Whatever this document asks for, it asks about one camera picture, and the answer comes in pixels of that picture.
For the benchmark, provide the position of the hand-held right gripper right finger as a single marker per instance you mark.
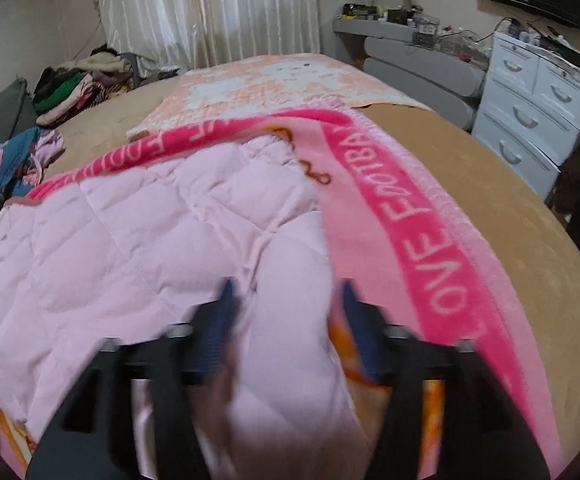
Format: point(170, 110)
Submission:
point(357, 325)

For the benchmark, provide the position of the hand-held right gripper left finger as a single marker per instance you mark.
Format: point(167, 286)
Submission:
point(220, 320)

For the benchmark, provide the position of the pink quilted jacket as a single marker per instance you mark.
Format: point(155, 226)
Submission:
point(145, 260)

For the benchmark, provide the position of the pile of mixed clothes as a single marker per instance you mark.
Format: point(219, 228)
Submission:
point(80, 90)

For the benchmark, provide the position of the pink printed blanket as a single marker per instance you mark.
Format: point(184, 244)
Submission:
point(419, 240)

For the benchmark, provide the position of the tan bed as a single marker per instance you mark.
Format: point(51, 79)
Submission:
point(494, 200)

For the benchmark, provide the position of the light pink garment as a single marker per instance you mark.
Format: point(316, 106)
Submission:
point(50, 147)

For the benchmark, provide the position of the peach checkered blanket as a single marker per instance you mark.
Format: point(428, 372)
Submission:
point(270, 80)

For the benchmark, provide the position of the white drawer chest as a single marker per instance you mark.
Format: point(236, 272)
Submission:
point(519, 110)

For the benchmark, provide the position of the grey chair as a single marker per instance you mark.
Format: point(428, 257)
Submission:
point(0, 110)

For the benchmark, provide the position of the white curtain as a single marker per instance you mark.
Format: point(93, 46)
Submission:
point(195, 10)

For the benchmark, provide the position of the row of small bottles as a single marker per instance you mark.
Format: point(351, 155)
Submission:
point(534, 35)

